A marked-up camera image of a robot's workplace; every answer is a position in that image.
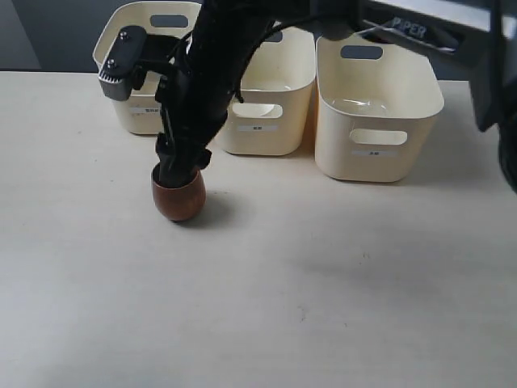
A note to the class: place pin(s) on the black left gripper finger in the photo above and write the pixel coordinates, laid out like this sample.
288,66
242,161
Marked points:
170,173

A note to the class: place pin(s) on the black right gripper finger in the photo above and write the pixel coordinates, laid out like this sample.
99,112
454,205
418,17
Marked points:
187,172

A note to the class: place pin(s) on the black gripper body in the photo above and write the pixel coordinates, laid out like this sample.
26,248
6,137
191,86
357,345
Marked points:
194,98

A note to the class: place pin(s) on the brown wooden cup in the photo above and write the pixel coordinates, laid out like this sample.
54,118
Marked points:
179,204

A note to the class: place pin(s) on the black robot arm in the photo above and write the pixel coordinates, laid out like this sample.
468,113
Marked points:
479,36

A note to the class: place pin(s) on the left cream plastic bin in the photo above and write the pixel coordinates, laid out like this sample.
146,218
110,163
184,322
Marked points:
140,114

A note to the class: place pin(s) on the cream plastic bin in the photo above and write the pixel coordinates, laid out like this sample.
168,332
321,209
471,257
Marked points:
376,105
276,89
140,114

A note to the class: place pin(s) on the middle cream plastic bin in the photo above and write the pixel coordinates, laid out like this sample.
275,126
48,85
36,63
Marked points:
276,89

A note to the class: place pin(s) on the right cream plastic bin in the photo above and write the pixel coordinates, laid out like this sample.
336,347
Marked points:
376,105

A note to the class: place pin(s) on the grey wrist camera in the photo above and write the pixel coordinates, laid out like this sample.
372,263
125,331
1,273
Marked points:
115,75

